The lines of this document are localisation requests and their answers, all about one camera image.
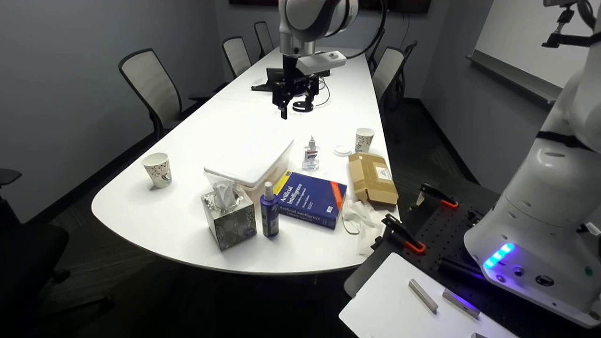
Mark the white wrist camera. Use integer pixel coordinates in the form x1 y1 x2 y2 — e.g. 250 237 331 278
295 49 348 77

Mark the black camera on stand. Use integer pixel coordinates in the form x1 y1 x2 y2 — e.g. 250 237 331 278
541 0 597 51

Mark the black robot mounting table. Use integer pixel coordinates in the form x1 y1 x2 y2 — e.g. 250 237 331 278
342 180 601 338

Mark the blue spray bottle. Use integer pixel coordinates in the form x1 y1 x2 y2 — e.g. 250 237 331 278
259 180 282 241

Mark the black puck cable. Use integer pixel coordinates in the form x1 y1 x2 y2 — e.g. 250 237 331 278
316 75 334 109

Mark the grey mesh office chair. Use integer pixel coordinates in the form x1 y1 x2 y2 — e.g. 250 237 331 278
252 19 282 60
117 47 212 139
372 42 419 105
220 34 254 81
364 36 385 68

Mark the brown cardboard package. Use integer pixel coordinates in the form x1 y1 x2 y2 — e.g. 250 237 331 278
346 150 400 211

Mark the paper cup with green print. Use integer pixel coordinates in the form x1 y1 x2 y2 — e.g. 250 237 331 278
353 126 376 156

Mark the grey metal bar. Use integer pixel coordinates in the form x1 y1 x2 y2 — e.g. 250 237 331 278
408 278 441 316
441 288 483 321

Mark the flat white box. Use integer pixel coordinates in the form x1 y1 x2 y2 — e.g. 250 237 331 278
201 132 297 203

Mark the small clear sanitizer bottle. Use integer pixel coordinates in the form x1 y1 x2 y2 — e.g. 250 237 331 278
301 135 321 173

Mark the wall whiteboard with tray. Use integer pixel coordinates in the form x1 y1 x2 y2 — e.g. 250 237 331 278
466 0 594 107

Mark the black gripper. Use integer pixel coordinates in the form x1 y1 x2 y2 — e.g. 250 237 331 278
271 55 319 122

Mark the black clamp with orange handle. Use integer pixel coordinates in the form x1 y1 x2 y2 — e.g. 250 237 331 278
372 212 428 257
415 182 460 212

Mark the paper cup with brown print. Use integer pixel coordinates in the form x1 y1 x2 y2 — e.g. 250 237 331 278
141 150 175 192

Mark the grey marbled tissue box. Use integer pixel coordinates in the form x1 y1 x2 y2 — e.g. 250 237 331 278
199 173 259 254

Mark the blue and yellow book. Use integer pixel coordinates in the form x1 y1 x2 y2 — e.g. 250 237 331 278
272 171 349 231

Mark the white board panel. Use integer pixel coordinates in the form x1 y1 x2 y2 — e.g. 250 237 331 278
336 250 518 338

